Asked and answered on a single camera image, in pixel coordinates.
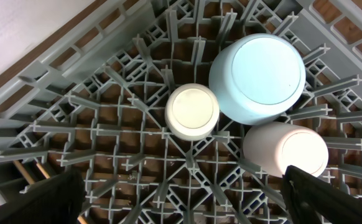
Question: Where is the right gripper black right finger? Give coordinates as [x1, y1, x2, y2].
[281, 166, 362, 224]

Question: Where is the pink cup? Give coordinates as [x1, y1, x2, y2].
[243, 122, 329, 177]

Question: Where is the wooden chopstick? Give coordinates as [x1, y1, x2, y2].
[36, 162, 88, 224]
[13, 161, 35, 185]

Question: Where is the grey dishwasher rack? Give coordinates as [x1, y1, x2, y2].
[0, 0, 362, 223]

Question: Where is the white green cup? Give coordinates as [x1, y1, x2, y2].
[165, 83, 220, 141]

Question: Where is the light blue bowl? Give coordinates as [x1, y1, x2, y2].
[209, 34, 306, 125]

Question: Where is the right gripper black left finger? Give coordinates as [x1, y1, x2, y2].
[0, 169, 85, 224]

